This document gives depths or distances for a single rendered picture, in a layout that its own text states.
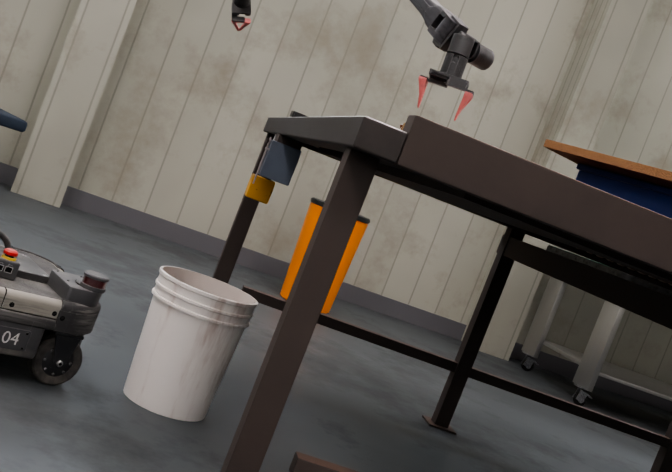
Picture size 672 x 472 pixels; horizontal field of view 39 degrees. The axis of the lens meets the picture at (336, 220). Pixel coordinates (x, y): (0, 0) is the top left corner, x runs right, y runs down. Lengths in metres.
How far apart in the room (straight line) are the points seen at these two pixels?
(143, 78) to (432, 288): 2.50
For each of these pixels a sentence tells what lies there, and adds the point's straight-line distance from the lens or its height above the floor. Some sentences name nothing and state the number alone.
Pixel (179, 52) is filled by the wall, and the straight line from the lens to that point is 6.18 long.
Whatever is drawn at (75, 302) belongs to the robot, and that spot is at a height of 0.24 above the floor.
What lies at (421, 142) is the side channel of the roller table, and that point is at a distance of 1.67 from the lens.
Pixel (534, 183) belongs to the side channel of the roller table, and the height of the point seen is 0.91.
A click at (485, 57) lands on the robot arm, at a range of 2.43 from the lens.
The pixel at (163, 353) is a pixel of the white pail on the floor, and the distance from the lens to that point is 2.66.
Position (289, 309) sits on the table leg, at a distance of 1.75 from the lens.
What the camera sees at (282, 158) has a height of 0.79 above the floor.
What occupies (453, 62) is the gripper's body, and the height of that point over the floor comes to 1.16.
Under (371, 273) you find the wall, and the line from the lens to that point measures 6.61.
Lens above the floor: 0.80
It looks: 3 degrees down
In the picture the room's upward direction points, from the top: 21 degrees clockwise
